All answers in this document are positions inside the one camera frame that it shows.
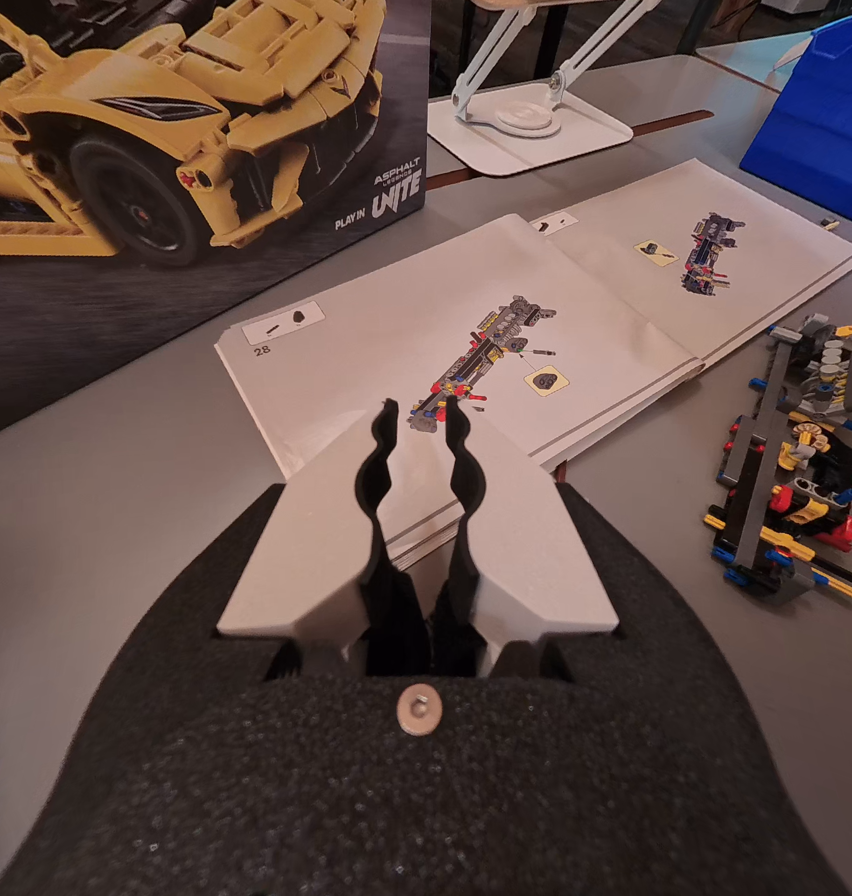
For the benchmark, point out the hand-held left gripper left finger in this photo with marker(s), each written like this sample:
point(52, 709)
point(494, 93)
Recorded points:
point(307, 567)

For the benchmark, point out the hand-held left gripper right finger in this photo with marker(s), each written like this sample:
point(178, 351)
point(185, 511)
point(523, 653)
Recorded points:
point(538, 560)

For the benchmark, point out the lego car chassis assembly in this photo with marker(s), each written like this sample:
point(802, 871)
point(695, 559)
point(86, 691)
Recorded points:
point(762, 420)

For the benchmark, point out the white lego instruction booklet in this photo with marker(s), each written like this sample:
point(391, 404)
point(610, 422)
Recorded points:
point(412, 280)

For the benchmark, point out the black lego set box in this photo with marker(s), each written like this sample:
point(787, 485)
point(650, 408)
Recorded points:
point(188, 294)

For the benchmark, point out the white folding tablet stand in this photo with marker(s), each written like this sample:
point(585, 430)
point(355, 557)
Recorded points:
point(538, 150)

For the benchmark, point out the blue plastic bin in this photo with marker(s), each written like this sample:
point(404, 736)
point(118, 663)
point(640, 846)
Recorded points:
point(818, 140)

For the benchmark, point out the white printed paper sheet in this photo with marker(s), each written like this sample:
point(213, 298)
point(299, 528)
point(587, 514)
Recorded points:
point(793, 54)

